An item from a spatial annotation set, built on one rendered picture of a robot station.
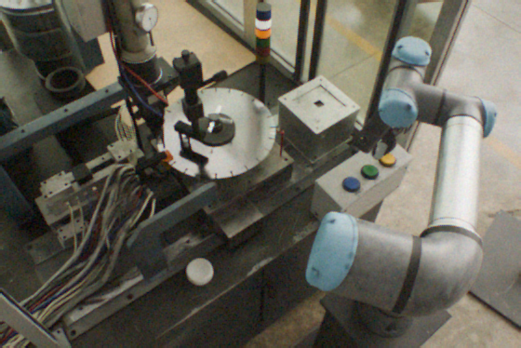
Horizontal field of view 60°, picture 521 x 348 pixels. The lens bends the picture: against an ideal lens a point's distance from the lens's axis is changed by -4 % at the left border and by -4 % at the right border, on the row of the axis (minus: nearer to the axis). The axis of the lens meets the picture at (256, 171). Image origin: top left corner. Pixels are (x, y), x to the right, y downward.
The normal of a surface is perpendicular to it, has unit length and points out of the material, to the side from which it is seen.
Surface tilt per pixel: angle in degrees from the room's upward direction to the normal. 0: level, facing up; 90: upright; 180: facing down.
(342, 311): 0
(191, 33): 0
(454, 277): 36
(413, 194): 0
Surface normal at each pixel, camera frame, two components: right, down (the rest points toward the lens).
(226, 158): 0.00, -0.59
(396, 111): -0.34, 0.76
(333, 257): -0.22, -0.10
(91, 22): 0.60, 0.65
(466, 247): 0.29, -0.54
